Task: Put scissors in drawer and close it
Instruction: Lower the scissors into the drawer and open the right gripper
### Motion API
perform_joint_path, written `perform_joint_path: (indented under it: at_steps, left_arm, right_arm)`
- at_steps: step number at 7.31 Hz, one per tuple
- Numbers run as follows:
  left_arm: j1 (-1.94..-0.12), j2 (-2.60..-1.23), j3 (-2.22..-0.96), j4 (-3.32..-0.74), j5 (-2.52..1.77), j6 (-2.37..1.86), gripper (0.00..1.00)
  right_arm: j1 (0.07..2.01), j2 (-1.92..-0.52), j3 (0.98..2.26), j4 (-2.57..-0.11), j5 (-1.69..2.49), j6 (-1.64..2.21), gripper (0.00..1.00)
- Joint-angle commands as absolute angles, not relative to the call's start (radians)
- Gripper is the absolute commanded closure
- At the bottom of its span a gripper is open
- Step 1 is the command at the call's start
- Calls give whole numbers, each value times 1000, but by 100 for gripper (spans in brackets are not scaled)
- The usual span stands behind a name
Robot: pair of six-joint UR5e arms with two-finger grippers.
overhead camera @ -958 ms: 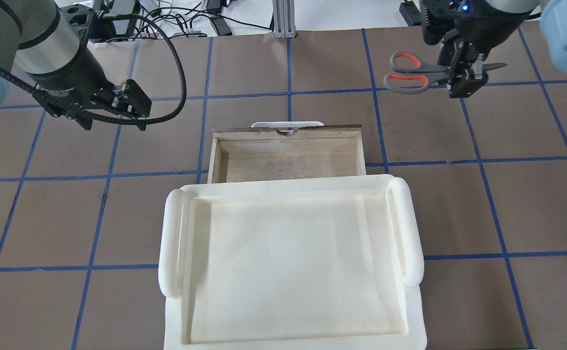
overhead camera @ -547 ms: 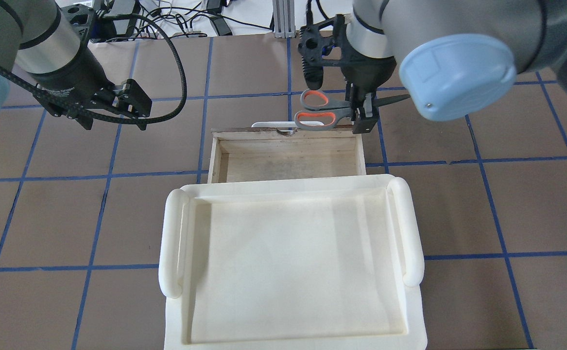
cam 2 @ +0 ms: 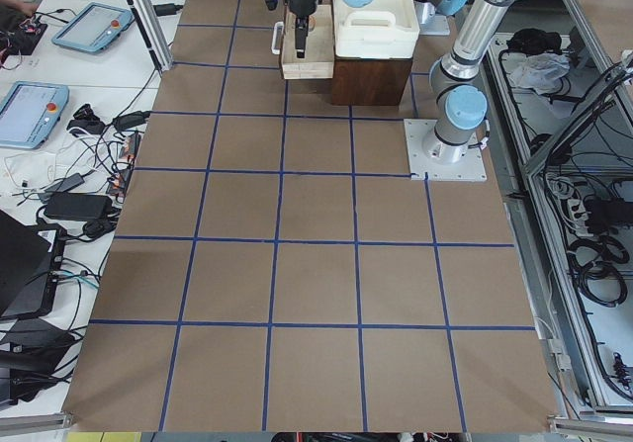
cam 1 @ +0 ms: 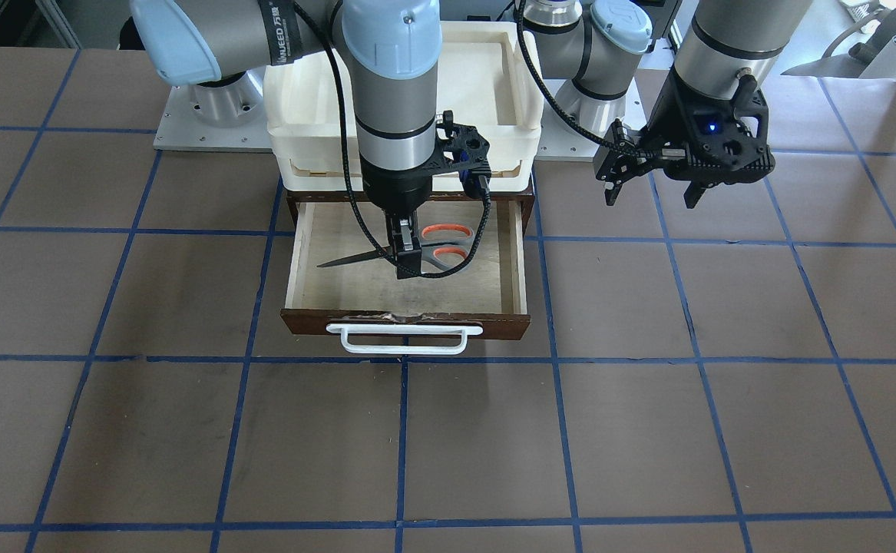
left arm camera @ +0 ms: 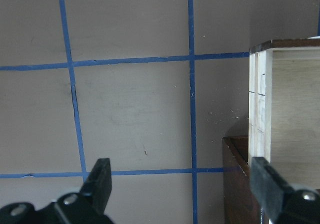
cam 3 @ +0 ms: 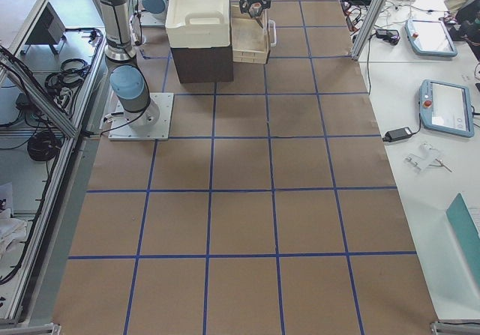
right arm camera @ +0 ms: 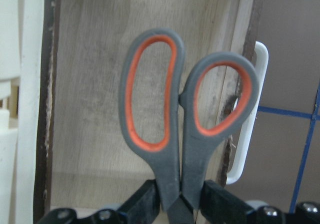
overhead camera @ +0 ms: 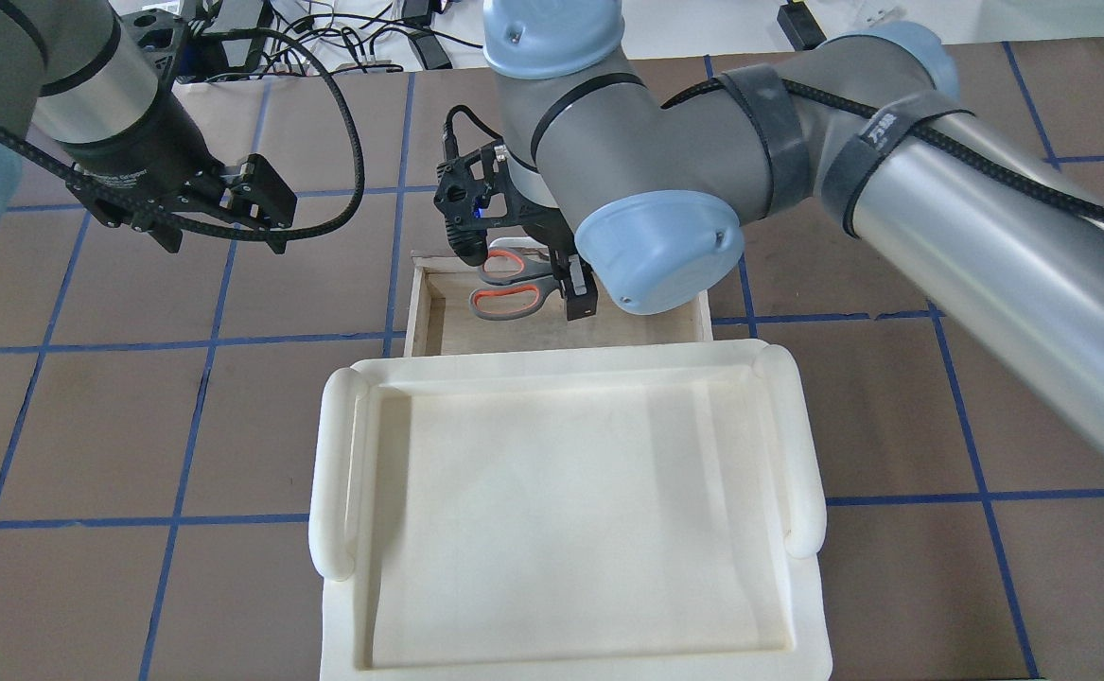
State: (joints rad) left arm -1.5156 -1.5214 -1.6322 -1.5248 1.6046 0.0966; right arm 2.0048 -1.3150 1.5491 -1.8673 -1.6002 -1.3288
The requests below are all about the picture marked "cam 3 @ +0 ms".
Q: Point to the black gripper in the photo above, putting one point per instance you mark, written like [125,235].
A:
[254,0]

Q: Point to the grey orange scissors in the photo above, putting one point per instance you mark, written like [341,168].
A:
[259,22]

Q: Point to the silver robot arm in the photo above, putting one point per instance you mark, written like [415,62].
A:
[125,78]
[155,7]

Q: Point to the dark brown drawer cabinet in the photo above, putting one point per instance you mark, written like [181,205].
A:
[203,64]

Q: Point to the white plastic tray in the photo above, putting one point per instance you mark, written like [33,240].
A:
[196,24]

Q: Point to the far teach pendant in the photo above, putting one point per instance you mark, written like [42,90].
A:
[429,38]

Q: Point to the teach pendant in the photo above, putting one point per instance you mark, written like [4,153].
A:
[429,38]
[446,108]

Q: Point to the black power adapter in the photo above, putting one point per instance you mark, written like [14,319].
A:
[398,134]

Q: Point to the near teach pendant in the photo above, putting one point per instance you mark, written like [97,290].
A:
[446,108]

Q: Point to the black box on floor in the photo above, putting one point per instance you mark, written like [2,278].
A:
[49,30]

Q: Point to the clear plastic parts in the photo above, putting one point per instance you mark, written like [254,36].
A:
[428,157]

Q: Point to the teal folder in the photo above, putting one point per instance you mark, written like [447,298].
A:
[465,231]

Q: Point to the wooden drawer with white handle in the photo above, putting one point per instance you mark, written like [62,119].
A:
[250,43]

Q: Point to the aluminium frame post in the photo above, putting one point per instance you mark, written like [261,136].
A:
[366,28]

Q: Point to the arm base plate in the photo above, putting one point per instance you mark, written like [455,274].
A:
[153,124]
[149,19]

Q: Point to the aluminium frame rail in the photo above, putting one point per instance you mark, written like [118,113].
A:
[20,75]

